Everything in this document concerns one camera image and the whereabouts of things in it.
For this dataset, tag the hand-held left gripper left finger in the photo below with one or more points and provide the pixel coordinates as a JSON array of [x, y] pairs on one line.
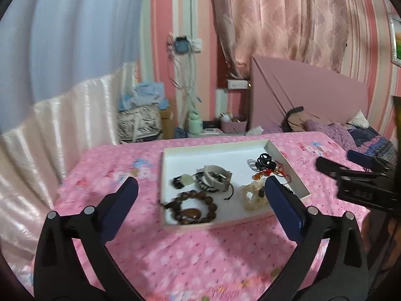
[[120, 207]]

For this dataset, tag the light blue gift bag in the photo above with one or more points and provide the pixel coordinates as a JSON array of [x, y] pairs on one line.
[[144, 95]]

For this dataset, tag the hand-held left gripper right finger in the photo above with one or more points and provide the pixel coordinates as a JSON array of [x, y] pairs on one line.
[[282, 207]]

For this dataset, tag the white power strip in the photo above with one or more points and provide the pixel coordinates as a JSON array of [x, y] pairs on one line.
[[238, 84]]

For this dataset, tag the brown cardboard box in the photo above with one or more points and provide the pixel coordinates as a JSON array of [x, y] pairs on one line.
[[167, 124]]

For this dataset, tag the pink floral bedsheet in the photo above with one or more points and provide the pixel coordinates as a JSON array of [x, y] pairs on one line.
[[188, 257]]

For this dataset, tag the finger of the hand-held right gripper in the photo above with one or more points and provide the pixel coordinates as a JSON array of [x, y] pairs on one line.
[[362, 158], [329, 166]]

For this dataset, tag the white shallow cardboard box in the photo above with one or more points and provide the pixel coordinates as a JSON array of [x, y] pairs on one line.
[[194, 160]]

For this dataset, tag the green bottle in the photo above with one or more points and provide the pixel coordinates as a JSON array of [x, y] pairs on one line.
[[194, 124]]

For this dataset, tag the pale blue curtain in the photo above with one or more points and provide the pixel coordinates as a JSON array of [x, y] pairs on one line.
[[72, 31]]

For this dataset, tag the pink headboard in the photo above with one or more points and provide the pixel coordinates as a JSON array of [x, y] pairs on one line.
[[313, 94]]

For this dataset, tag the pink floral curtain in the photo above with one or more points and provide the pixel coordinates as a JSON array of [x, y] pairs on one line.
[[282, 22]]

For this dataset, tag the black scrunchie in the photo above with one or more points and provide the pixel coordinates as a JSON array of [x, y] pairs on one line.
[[265, 160]]

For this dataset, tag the cream satin curtain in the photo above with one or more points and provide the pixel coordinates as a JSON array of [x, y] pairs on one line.
[[47, 138]]

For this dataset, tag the silver framed picture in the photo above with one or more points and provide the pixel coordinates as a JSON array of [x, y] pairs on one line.
[[395, 37]]

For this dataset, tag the black knot pendant brown stone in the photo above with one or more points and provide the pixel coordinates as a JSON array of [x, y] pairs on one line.
[[191, 213]]

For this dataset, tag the pink storage basket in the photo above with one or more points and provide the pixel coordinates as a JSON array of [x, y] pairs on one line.
[[234, 127]]

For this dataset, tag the wall socket with blue charger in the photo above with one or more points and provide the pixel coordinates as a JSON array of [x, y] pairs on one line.
[[181, 44]]

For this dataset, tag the white pillow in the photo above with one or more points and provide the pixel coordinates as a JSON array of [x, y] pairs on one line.
[[359, 119]]

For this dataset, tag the black and white patterned bag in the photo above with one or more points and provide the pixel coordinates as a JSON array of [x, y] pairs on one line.
[[139, 122]]

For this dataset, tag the purple dotted pillow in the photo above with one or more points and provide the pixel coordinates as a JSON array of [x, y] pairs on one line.
[[332, 133]]

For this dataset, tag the blue patterned blanket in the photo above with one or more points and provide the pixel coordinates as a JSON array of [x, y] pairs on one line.
[[376, 141]]

